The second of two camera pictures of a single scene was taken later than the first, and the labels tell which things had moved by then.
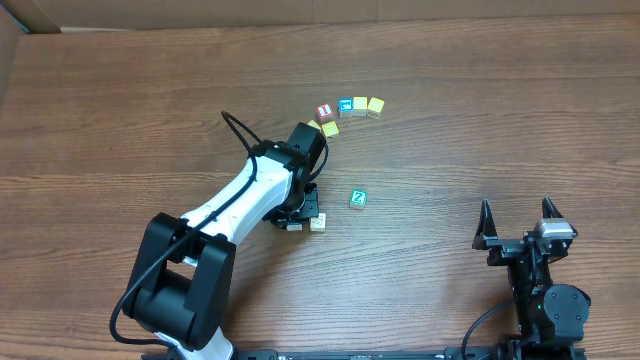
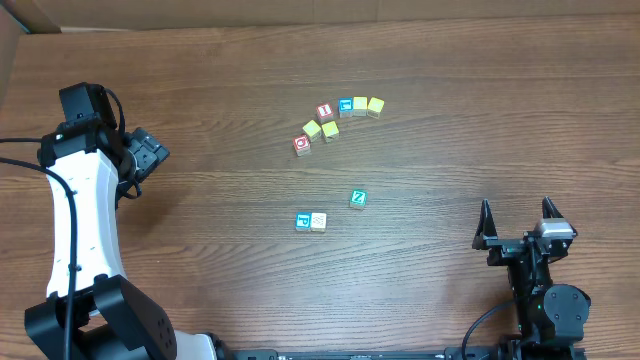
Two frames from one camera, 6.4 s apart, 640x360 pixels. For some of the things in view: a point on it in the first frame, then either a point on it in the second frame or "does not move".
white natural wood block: (318, 223) does not move
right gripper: (503, 245) does not move
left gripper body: (306, 207) → (148, 153)
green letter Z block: (358, 197) does not move
